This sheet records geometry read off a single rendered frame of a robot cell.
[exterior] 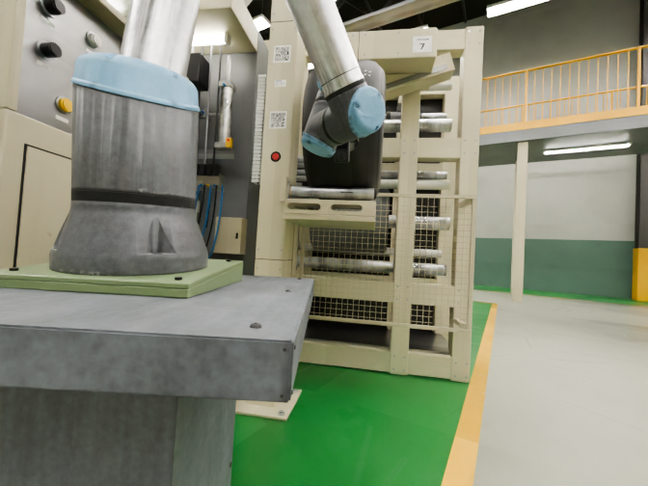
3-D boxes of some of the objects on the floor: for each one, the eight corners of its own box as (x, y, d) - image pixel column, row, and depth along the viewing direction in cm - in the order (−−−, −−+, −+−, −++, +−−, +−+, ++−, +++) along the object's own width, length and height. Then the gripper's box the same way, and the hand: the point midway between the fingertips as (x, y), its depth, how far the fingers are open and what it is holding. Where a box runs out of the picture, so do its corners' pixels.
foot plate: (221, 412, 126) (222, 406, 126) (248, 385, 152) (248, 380, 152) (285, 420, 121) (286, 415, 121) (302, 391, 148) (302, 387, 148)
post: (244, 406, 131) (282, -163, 140) (256, 392, 144) (289, -126, 153) (274, 411, 129) (310, -168, 138) (283, 396, 142) (315, -130, 151)
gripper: (358, 98, 92) (361, 135, 113) (328, 98, 94) (336, 135, 114) (356, 125, 91) (359, 157, 111) (325, 125, 92) (334, 157, 113)
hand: (346, 151), depth 111 cm, fingers closed
